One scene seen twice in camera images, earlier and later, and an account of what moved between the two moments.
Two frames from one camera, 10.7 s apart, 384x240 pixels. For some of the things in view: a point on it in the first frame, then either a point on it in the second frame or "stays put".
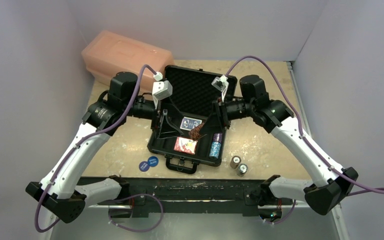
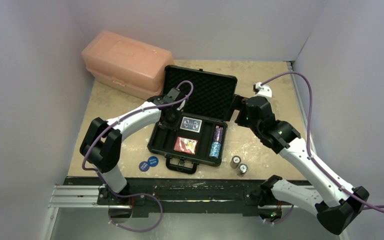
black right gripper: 221,114 → 239,110
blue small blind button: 153,161 stays put
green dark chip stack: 242,170 stays put
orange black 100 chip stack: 235,161 stays put
